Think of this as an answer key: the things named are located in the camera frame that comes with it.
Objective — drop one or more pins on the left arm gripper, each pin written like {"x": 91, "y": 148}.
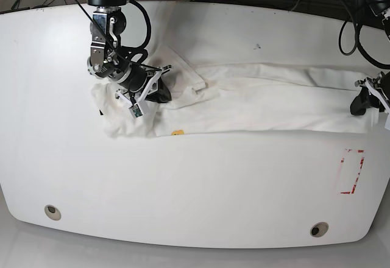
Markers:
{"x": 374, "y": 94}

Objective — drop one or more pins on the white printed t-shirt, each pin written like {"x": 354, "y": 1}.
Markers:
{"x": 239, "y": 97}

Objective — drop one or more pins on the right table cable grommet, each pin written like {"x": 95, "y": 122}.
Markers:
{"x": 319, "y": 229}

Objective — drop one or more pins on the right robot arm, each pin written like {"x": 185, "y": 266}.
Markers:
{"x": 109, "y": 59}

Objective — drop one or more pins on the table cable grommet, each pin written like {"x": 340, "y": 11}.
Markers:
{"x": 52, "y": 212}
{"x": 319, "y": 229}

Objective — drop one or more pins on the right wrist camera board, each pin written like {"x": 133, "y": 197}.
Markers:
{"x": 138, "y": 110}

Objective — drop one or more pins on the left table cable grommet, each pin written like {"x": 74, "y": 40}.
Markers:
{"x": 52, "y": 212}

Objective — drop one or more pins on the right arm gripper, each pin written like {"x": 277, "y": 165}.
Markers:
{"x": 138, "y": 84}

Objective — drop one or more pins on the red tape rectangle marking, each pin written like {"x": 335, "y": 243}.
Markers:
{"x": 349, "y": 171}

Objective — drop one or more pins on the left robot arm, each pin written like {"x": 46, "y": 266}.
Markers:
{"x": 378, "y": 8}

